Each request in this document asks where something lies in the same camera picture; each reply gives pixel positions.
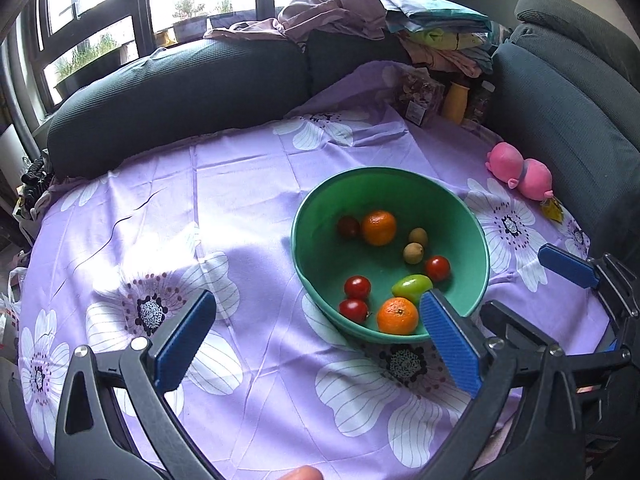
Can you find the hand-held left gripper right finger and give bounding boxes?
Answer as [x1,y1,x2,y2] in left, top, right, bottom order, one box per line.
[419,288,587,480]

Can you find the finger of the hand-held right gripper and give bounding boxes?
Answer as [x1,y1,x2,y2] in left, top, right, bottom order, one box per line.
[480,300,632,376]
[538,243,640,321]

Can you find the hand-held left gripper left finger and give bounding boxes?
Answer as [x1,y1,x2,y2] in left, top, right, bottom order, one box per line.
[54,288,226,480]

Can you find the orange mandarin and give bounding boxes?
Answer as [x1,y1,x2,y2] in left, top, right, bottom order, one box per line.
[361,210,398,247]
[376,297,420,336]

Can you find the green mango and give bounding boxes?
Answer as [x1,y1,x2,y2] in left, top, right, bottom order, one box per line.
[391,274,434,306]

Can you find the dark red tomato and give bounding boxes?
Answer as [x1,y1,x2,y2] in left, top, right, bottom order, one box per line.
[336,215,362,239]

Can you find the green plastic bowl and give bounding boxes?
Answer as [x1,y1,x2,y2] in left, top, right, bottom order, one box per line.
[291,166,491,345]

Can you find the person's left hand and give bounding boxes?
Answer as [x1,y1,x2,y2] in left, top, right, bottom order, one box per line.
[276,465,323,480]

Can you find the pink plush toy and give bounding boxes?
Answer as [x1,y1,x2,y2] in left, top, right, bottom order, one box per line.
[484,142,554,202]

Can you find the purple floral tablecloth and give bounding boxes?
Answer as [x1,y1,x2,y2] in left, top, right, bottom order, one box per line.
[17,60,613,471]

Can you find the white plastic bag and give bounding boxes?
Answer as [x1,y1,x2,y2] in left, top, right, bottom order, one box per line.
[0,265,23,356]

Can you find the clear jar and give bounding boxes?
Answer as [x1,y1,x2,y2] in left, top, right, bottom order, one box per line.
[465,80,496,128]

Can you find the yellow cup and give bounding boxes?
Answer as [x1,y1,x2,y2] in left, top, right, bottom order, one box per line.
[442,81,471,126]

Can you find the black bundle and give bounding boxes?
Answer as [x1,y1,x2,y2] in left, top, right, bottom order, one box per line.
[20,157,53,206]

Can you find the clear snack packet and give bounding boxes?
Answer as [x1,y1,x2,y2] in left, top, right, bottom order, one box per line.
[397,66,447,127]

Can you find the stack of folded clothes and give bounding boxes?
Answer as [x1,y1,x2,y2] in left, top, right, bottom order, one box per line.
[400,27,496,76]

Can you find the dark teal sofa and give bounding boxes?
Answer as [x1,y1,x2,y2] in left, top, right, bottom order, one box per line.
[46,0,640,261]

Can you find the dark planter box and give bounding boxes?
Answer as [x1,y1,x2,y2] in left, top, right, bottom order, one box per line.
[172,12,251,43]
[52,45,126,101]

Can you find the folded teal blanket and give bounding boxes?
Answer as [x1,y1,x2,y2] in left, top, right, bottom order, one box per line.
[372,0,493,33]

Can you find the mauve clothes pile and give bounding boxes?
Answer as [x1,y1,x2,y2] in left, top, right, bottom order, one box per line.
[204,0,388,43]

